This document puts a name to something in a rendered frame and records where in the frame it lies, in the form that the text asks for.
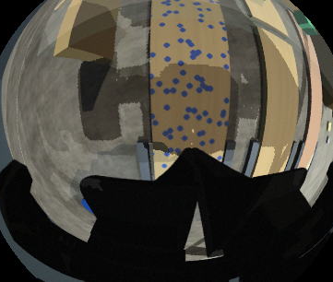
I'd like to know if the blue short cylinder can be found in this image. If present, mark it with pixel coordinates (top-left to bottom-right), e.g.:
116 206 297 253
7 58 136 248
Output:
81 199 92 212

